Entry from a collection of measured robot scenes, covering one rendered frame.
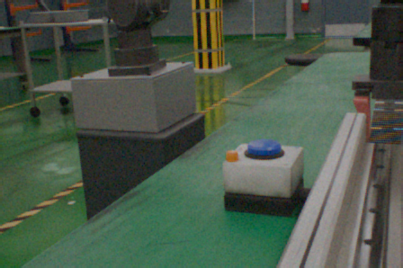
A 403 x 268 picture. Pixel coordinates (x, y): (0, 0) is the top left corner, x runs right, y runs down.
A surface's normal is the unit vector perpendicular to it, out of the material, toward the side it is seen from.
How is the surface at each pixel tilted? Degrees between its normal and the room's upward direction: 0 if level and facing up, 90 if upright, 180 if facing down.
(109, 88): 90
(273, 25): 90
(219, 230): 0
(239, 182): 90
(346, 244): 0
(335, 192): 0
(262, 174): 90
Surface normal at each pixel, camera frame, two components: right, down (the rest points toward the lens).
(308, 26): -0.39, 0.26
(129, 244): -0.05, -0.96
